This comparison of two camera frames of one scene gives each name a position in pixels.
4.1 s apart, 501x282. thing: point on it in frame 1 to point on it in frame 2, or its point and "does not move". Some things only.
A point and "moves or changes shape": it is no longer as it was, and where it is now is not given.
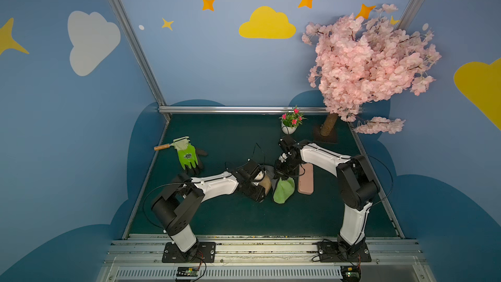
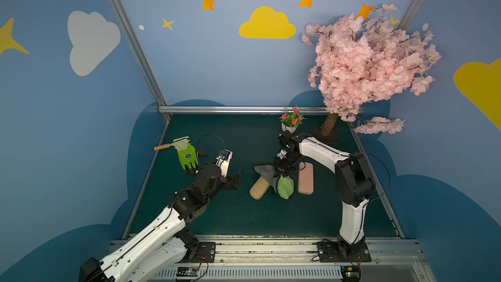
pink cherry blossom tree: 360,61 does not move
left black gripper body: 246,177 to 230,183
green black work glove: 188,155 does not move
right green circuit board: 350,273 does not move
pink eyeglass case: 305,181 does not move
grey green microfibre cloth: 284,188 moves or changes shape
